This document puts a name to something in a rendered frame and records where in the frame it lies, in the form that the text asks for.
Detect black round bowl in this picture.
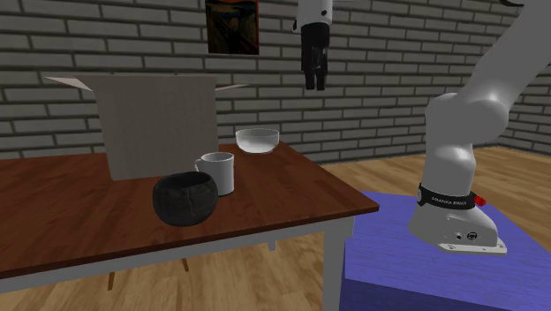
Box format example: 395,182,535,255
152,171,220,228

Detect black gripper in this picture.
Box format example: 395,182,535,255
300,21,331,92

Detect clear glass bowl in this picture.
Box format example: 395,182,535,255
234,127,281,156

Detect brown wooden table white frame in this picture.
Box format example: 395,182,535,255
0,140,381,311

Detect dark orange wall picture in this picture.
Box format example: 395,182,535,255
204,0,260,57

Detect white mug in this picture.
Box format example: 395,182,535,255
193,151,236,198

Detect blue robot stand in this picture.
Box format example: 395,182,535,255
338,190,551,311

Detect open grey cardboard box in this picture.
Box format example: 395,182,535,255
43,73,250,182

